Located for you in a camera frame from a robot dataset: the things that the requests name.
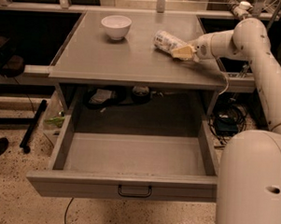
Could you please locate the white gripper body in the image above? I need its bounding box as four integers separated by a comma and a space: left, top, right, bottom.
190, 34, 215, 63

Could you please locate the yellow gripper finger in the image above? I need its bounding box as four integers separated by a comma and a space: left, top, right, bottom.
171, 45, 196, 60

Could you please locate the clear plastic water bottle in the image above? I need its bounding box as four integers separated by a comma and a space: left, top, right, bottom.
153, 30, 187, 53

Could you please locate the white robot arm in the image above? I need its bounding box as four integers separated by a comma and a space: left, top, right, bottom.
172, 18, 281, 224

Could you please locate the grey open top drawer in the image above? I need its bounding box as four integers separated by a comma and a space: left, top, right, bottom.
24, 84, 224, 205

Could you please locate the white ceramic bowl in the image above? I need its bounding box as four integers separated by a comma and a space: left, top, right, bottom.
102, 15, 132, 40

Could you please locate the grey cabinet table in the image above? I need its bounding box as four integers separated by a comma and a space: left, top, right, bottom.
49, 10, 226, 117

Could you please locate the green plastic bag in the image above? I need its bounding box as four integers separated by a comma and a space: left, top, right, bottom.
45, 111, 65, 128

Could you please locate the black rod on floor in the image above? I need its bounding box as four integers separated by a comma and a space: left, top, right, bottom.
20, 99, 47, 154

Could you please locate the white cable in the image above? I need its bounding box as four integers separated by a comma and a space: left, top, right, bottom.
218, 70, 231, 96

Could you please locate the black cable bundle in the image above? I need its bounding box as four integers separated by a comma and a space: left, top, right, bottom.
208, 101, 249, 147

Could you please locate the black drawer handle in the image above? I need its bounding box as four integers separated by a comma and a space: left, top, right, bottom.
118, 185, 152, 198

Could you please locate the black floor cable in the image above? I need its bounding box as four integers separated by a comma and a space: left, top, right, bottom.
63, 197, 75, 224

